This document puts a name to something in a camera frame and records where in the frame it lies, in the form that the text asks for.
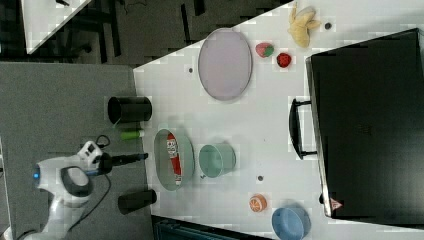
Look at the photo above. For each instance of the green oval strainer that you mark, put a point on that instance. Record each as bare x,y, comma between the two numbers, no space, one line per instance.
163,163

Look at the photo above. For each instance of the pink strawberry toy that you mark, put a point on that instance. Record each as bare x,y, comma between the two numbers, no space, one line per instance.
264,49

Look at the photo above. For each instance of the peeled banana toy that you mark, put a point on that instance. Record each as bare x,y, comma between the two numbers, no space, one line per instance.
300,23

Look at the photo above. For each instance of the blue cup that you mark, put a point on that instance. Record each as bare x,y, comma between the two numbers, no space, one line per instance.
291,223

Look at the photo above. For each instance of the black pot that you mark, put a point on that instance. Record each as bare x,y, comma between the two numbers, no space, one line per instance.
129,109

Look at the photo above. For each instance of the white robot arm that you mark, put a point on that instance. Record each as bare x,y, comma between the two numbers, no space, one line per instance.
68,180

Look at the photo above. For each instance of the orange slice toy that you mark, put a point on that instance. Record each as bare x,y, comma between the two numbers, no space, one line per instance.
258,203

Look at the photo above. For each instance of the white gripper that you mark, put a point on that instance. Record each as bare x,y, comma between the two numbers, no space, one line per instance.
94,162

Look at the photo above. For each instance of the red strawberry toy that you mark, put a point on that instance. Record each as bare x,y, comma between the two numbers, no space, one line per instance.
284,60

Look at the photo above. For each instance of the red plush ketchup bottle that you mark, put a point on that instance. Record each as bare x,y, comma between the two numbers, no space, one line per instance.
172,149

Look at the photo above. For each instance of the grey round plate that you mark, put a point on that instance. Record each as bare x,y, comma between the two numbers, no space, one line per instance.
225,64

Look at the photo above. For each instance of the black cylinder container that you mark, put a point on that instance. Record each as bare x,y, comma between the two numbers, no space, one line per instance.
131,202

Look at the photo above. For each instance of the silver toaster oven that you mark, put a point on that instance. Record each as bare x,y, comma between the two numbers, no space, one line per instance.
367,108

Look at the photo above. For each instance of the green mug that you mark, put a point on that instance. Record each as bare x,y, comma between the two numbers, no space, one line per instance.
216,160

